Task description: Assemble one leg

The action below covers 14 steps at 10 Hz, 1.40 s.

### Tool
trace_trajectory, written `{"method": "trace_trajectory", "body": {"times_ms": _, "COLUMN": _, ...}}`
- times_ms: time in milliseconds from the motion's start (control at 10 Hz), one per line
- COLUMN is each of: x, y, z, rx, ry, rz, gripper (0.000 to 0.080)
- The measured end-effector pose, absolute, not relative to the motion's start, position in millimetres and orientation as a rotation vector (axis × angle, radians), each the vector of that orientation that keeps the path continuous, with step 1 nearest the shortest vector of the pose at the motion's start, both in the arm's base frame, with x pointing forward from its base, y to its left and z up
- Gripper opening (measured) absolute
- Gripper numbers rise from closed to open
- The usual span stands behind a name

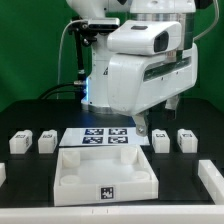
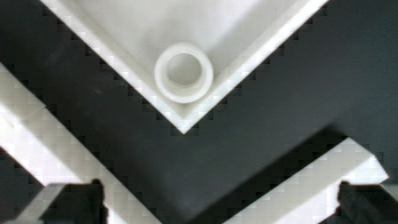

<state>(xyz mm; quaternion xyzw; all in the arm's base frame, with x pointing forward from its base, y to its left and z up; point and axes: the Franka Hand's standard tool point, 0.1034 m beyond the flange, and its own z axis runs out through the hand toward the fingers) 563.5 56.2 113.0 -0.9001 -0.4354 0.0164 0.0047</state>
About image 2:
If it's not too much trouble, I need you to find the white L-shaped obstacle fence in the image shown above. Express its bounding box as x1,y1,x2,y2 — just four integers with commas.
0,64,387,224

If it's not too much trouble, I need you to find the white square tabletop part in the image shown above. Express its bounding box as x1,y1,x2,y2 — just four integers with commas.
40,0,328,132

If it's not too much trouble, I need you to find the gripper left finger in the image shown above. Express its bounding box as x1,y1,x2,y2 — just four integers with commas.
8,179,108,224

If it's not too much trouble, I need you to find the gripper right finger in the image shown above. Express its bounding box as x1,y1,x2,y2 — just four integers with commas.
321,182,398,224

